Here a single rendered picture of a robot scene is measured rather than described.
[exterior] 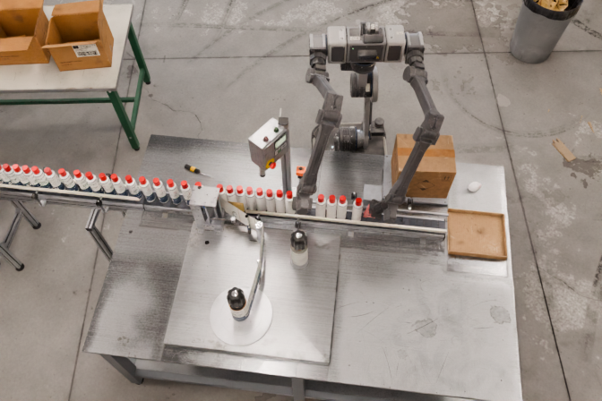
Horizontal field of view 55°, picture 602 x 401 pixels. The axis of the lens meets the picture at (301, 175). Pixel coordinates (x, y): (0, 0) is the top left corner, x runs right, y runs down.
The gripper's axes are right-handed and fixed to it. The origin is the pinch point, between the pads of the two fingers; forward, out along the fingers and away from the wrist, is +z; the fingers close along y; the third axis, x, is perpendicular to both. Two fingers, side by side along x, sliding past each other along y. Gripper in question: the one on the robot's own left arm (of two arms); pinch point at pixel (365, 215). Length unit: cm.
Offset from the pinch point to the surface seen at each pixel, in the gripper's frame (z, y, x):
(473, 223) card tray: -29, -7, 53
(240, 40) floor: 140, -214, -31
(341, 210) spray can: 3.2, 2.2, -13.6
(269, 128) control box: -11, -11, -73
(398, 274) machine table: -3.6, 27.3, 21.9
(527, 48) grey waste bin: -23, -212, 146
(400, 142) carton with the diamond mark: -24.7, -35.3, 0.3
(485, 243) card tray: -33, 5, 57
